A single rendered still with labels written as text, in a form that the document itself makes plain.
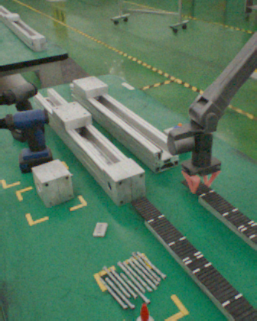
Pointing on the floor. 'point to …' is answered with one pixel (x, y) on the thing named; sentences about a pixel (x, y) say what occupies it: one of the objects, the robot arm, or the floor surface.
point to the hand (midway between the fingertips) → (200, 187)
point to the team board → (152, 11)
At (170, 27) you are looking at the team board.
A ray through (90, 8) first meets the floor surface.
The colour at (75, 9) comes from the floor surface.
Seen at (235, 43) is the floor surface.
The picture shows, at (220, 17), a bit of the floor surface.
